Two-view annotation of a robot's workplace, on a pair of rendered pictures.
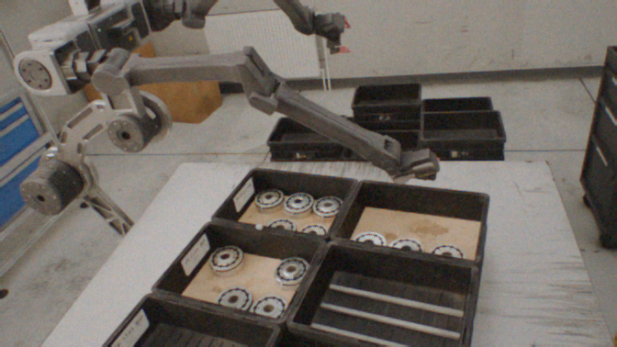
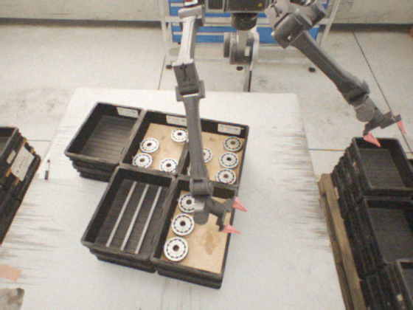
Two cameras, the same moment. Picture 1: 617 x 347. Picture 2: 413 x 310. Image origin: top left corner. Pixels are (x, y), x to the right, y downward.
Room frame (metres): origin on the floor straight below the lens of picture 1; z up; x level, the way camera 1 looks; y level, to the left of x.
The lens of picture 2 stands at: (0.95, -0.76, 2.07)
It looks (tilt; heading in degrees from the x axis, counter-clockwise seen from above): 53 degrees down; 77
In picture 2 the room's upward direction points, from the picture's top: 1 degrees counter-clockwise
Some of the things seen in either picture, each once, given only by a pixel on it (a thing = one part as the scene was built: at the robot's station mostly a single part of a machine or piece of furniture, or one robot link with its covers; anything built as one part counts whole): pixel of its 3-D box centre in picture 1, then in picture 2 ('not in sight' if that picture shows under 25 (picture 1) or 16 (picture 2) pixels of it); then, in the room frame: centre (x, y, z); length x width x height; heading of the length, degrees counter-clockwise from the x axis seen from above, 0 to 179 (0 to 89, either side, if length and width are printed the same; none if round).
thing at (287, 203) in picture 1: (298, 202); (228, 159); (1.29, 0.05, 0.86); 0.10 x 0.10 x 0.01
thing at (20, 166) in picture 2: not in sight; (22, 162); (-0.02, 0.71, 0.41); 0.31 x 0.02 x 0.16; 73
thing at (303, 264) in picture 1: (291, 270); (168, 166); (0.98, 0.10, 0.86); 0.10 x 0.10 x 0.01
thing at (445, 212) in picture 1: (411, 232); (197, 226); (1.04, -0.27, 0.87); 0.40 x 0.30 x 0.11; 63
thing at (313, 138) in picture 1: (312, 162); (368, 180); (2.31, -0.03, 0.37); 0.40 x 0.30 x 0.45; 73
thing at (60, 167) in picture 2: not in sight; (64, 155); (0.39, 0.44, 0.70); 0.33 x 0.23 x 0.01; 73
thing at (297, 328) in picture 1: (385, 297); (131, 208); (0.78, -0.13, 0.92); 0.40 x 0.30 x 0.02; 63
